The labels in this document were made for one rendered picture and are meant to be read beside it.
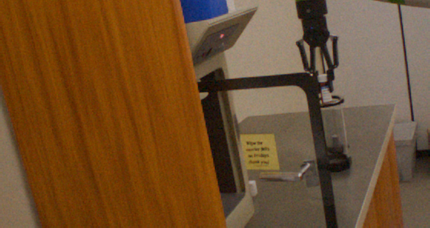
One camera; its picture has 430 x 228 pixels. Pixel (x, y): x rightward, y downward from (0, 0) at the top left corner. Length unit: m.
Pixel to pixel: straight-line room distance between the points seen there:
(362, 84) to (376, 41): 0.35
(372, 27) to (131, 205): 3.19
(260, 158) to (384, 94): 3.20
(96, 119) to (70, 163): 0.14
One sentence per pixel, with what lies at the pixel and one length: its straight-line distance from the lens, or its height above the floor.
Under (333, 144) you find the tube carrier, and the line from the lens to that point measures 1.72.
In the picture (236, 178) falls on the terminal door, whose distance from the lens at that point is 1.16.
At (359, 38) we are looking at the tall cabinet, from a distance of 4.20.
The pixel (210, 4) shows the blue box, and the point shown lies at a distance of 1.14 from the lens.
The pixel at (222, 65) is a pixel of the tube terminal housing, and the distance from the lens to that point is 1.42.
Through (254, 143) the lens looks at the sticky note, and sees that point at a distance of 1.10.
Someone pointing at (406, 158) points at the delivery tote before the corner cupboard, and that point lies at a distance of 3.95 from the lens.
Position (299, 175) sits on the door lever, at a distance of 1.03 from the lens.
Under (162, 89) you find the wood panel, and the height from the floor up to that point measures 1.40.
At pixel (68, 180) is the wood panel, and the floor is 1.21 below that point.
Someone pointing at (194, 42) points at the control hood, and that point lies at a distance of 1.11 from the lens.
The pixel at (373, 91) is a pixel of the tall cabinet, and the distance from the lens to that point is 4.27.
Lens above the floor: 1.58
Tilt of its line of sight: 13 degrees down
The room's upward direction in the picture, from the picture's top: 12 degrees counter-clockwise
